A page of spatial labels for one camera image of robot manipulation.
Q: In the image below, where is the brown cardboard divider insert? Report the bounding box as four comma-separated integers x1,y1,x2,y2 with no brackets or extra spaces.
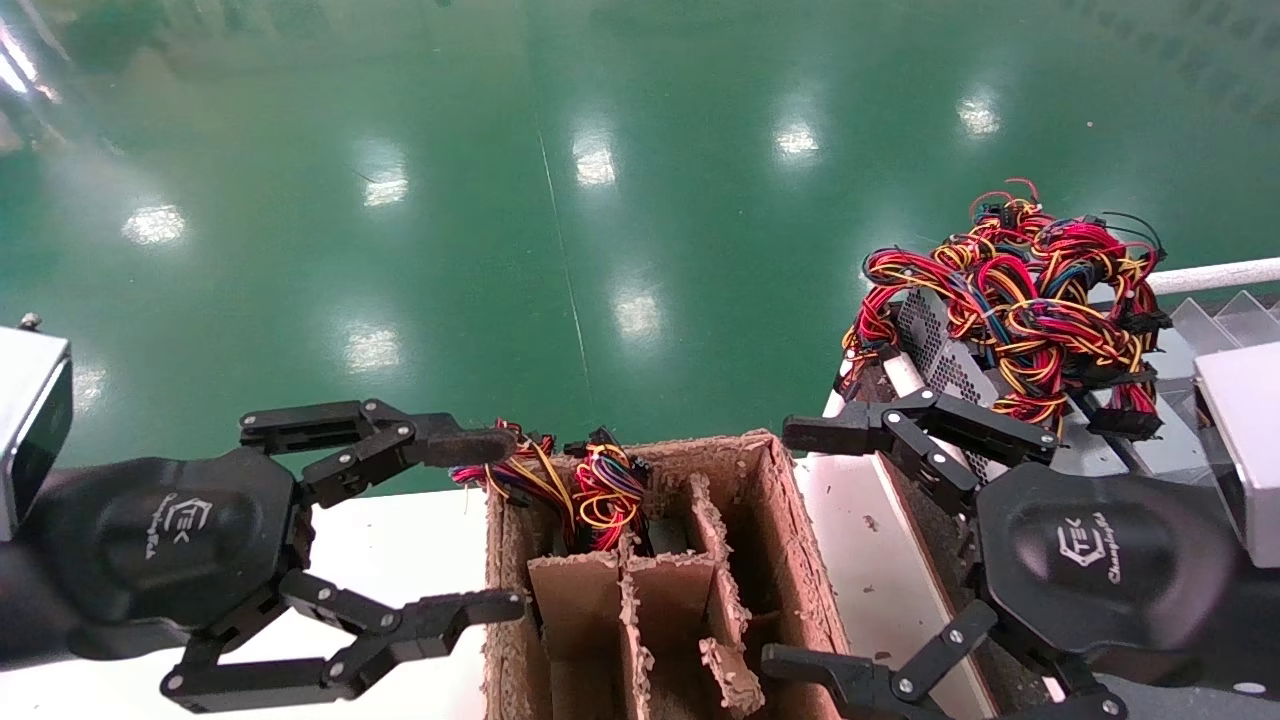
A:
528,475,766,720

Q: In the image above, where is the power supply with multicolour wires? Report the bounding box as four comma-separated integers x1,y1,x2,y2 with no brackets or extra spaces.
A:
563,428,653,553

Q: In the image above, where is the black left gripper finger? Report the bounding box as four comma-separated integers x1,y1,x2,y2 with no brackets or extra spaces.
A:
238,398,519,509

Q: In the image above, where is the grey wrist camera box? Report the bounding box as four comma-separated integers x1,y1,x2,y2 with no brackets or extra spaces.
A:
0,315,73,541
1195,342,1280,569

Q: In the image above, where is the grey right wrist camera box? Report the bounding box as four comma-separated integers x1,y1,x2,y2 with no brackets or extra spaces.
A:
1195,342,1280,569

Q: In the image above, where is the power supply with red-yellow wires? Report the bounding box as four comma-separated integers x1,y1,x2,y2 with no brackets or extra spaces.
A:
450,420,583,556

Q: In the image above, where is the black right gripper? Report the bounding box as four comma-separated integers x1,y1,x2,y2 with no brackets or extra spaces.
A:
762,465,1241,720

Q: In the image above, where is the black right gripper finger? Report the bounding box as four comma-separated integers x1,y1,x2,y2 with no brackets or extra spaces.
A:
782,388,1059,516

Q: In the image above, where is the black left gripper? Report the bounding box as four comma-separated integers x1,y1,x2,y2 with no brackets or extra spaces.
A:
30,447,526,713

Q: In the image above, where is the grey power supply with wires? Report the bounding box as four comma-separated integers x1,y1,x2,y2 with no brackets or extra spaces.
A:
965,178,1231,481

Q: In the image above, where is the brown cardboard box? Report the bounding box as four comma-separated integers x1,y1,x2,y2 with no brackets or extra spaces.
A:
483,430,853,720

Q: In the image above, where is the translucent plastic tray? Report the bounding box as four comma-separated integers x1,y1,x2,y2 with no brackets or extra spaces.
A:
1165,290,1280,401

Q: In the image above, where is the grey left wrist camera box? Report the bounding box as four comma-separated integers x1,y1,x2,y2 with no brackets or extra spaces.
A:
0,315,73,541

